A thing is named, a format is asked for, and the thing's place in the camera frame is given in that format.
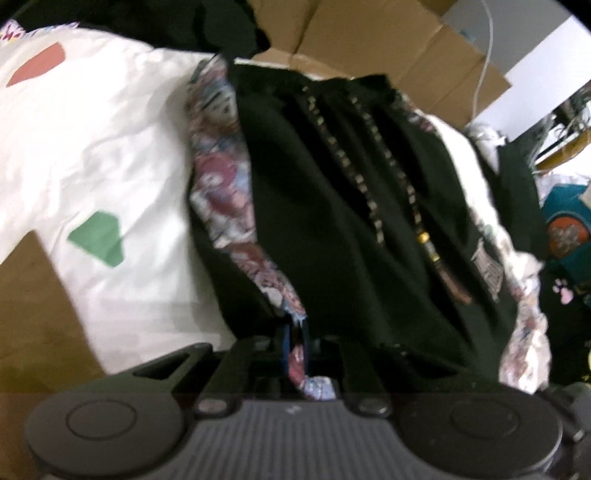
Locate crumpled black clothes pile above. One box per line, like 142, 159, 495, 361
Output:
78, 0, 271, 51

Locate cream bear print bed sheet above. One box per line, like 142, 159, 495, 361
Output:
0, 28, 541, 393

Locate flattened cardboard box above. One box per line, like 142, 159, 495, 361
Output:
249, 0, 513, 130

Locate white cable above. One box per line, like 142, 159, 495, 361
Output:
471, 0, 495, 116

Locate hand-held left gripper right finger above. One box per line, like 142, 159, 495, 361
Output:
302, 322, 392, 415

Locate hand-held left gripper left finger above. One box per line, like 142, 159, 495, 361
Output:
133, 322, 291, 415

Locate black cloth pink paw print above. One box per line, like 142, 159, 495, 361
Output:
540, 268, 591, 384

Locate black garment bear print lining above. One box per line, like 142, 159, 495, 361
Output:
185, 53, 552, 402

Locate wooden desk black legs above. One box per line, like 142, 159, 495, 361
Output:
531, 134, 591, 171

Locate bundle of cables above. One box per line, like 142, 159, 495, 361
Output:
536, 88, 591, 153

